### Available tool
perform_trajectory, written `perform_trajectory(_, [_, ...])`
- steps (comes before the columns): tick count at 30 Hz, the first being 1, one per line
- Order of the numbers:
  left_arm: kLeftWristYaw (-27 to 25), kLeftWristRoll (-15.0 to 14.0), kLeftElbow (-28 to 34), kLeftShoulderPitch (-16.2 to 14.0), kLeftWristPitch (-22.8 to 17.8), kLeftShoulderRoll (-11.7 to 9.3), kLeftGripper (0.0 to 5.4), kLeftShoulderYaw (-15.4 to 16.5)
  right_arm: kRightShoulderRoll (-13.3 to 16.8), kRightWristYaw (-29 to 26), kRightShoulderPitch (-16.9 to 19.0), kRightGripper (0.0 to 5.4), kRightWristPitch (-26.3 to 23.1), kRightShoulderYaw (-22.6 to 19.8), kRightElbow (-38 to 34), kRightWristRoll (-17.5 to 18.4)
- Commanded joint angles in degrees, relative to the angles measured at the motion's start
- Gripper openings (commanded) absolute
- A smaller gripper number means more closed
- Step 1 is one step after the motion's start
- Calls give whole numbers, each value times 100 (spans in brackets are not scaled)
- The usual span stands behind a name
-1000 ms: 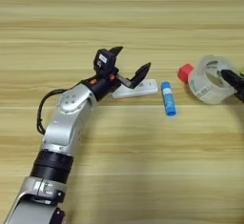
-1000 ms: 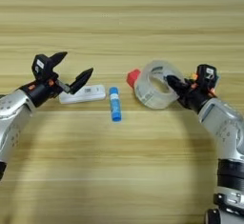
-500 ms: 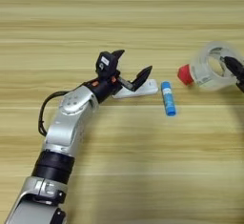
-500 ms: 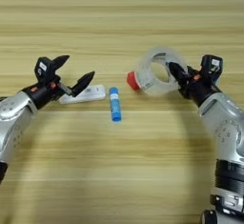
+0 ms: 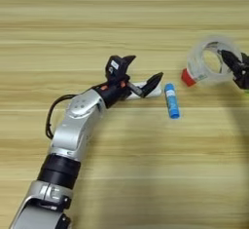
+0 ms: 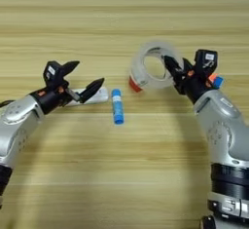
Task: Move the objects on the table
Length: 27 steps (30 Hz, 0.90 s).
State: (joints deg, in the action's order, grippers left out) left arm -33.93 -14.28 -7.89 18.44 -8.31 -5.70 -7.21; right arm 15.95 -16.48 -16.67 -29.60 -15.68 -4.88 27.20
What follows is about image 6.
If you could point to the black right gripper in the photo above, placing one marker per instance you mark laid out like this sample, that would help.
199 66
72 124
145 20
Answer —
194 85

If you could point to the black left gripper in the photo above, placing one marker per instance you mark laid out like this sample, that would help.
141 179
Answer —
52 98

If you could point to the clear tape roll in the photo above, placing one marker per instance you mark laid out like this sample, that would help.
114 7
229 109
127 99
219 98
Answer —
139 67

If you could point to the multicolour puzzle cube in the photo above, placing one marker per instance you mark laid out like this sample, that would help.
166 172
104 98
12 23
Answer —
216 81

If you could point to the red cube block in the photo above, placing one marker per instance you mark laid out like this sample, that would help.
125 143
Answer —
134 86

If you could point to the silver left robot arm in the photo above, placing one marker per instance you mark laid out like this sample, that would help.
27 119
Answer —
16 132

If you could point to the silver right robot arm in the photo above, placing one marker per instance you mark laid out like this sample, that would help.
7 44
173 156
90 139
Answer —
223 135

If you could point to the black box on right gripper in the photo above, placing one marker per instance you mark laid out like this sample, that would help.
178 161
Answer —
206 60

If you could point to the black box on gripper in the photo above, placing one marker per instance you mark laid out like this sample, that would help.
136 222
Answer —
206 60
53 73

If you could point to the white rectangular device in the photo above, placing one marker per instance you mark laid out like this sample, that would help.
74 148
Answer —
100 96

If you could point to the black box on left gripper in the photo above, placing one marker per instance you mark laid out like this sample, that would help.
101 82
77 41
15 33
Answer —
53 73

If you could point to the blue glue stick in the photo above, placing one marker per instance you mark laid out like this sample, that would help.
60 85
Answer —
118 109

